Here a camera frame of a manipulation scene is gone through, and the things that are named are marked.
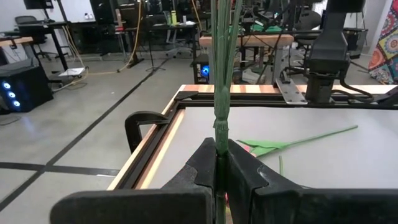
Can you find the yellow hanging cable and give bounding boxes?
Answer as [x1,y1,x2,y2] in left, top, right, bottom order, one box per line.
[52,0,143,93]

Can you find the computer with blue fan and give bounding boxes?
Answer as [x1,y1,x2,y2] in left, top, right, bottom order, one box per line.
[192,54,212,85]

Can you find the wooden workbench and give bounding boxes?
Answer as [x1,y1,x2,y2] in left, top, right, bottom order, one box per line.
[198,33,295,85]

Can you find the colourful patterned cloth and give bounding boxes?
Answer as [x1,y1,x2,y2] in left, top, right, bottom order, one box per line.
[368,0,398,85]

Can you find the black aluminium table frame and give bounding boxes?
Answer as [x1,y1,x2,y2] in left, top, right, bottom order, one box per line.
[116,90,398,190]

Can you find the black table clamp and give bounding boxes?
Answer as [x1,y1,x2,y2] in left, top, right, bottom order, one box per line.
[124,111,171,154]

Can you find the black computer tower blue lights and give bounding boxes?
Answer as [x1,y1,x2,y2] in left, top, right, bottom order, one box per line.
[0,57,54,113]

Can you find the silver metal bracket plate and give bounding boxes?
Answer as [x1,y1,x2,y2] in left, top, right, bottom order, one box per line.
[275,77,309,105]

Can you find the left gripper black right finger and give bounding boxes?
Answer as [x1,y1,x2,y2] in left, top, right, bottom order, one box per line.
[226,139,398,224]

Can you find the green cloth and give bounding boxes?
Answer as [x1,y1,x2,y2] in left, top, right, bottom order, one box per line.
[250,23,282,34]

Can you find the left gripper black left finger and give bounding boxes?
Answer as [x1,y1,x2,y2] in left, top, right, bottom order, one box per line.
[49,137,218,224]

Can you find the white paper sheet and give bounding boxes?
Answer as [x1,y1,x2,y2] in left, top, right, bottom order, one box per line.
[58,67,85,78]

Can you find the pink artificial flower bunch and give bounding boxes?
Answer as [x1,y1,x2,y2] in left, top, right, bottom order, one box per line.
[210,0,244,224]

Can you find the black office desk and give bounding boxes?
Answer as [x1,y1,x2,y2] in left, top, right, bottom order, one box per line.
[17,21,71,72]
[124,23,198,68]

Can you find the black office chair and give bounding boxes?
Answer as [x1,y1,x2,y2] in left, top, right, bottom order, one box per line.
[14,15,52,60]
[294,9,323,68]

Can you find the black monitor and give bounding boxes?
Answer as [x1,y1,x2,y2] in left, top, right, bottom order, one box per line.
[23,0,54,10]

